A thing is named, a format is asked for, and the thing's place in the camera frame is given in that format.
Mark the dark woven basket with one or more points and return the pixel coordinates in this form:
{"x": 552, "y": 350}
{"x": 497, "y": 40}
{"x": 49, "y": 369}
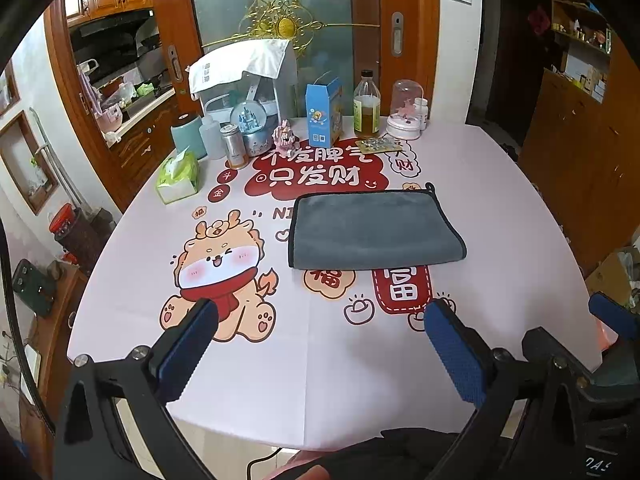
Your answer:
{"x": 80, "y": 242}

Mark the red bucket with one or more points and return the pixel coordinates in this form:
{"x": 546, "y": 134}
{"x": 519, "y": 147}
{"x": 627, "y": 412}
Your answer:
{"x": 62, "y": 220}

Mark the metal drink can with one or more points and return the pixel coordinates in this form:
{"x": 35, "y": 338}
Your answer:
{"x": 235, "y": 147}

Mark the translucent plastic bottle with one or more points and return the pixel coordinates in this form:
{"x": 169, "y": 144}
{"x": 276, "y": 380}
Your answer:
{"x": 212, "y": 136}

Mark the black flat device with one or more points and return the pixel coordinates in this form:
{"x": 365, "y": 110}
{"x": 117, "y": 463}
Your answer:
{"x": 33, "y": 286}

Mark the dark cloth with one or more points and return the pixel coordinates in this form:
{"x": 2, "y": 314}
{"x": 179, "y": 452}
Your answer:
{"x": 400, "y": 452}

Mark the pink hanging cloth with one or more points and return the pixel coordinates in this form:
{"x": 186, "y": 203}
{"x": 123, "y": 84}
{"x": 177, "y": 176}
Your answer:
{"x": 95, "y": 102}

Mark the white round tin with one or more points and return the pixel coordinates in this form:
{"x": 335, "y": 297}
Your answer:
{"x": 403, "y": 128}

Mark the blue carton box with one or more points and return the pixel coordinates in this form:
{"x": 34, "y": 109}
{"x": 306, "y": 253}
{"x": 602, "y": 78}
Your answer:
{"x": 322, "y": 116}

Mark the teal cylindrical canister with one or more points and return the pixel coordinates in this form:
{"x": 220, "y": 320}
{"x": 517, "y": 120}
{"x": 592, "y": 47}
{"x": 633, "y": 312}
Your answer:
{"x": 188, "y": 136}

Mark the water dispenser with white cover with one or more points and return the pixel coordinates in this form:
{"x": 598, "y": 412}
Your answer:
{"x": 240, "y": 77}

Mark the pink toy figurine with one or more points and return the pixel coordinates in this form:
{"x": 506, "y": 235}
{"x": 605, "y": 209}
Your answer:
{"x": 285, "y": 141}

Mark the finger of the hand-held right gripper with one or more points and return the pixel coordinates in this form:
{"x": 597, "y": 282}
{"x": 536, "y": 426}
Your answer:
{"x": 544, "y": 344}
{"x": 614, "y": 314}

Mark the wooden shelf with small goods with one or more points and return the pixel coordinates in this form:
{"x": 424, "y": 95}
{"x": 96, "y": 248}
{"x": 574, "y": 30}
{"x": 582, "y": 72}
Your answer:
{"x": 582, "y": 35}

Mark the glass door with gold ornament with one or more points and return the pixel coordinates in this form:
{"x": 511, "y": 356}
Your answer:
{"x": 280, "y": 15}

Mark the wooden sideboard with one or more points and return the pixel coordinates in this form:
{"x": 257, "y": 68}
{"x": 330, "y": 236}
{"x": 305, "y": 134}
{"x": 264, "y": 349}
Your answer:
{"x": 580, "y": 170}

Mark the green tissue pack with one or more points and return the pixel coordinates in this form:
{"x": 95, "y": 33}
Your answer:
{"x": 177, "y": 176}

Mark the yellow oil bottle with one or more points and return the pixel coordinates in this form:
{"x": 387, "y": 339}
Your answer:
{"x": 367, "y": 107}

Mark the white pill bottle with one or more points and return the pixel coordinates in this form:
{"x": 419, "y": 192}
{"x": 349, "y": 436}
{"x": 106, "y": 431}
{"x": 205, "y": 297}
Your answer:
{"x": 421, "y": 113}

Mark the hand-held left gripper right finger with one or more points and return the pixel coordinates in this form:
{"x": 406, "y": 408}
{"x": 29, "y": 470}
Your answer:
{"x": 456, "y": 357}

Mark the wooden framed window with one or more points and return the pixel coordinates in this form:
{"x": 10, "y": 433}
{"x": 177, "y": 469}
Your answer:
{"x": 26, "y": 162}

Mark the cardboard box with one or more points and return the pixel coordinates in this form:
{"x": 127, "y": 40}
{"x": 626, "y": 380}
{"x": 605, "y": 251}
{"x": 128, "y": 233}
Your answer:
{"x": 614, "y": 276}

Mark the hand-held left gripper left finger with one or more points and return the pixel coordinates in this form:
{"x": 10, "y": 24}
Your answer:
{"x": 186, "y": 352}

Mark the castle snow globe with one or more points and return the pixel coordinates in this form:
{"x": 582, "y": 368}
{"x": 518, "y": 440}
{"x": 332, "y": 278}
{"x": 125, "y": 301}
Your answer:
{"x": 251, "y": 130}

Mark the pill blister pack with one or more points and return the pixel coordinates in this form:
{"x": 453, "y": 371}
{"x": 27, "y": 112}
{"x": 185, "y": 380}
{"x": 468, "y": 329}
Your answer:
{"x": 378, "y": 145}

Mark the glass dome with pink figure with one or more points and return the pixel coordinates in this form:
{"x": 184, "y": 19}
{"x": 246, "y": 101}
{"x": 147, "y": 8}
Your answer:
{"x": 407, "y": 97}

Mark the range hood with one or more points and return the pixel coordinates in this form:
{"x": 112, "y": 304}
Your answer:
{"x": 112, "y": 27}

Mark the grey towel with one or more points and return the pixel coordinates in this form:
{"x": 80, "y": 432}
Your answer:
{"x": 375, "y": 227}

